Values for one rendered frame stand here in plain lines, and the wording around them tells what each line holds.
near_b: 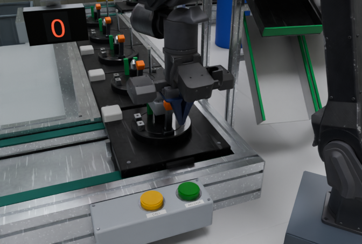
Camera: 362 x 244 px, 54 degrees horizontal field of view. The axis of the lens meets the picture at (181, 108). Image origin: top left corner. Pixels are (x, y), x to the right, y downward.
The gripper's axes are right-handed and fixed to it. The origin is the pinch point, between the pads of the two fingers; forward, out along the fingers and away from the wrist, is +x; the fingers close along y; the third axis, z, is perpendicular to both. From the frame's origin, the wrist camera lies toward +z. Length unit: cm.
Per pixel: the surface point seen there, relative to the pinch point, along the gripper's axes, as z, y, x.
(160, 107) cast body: -10.2, -1.0, 4.8
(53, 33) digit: -22.5, -19.9, -10.0
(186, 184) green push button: 7.1, -1.5, 12.1
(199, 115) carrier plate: -16.1, 10.8, 12.3
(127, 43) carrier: -79, 6, 12
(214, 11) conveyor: -130, 68, 16
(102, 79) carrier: -46.3, -8.5, 12.2
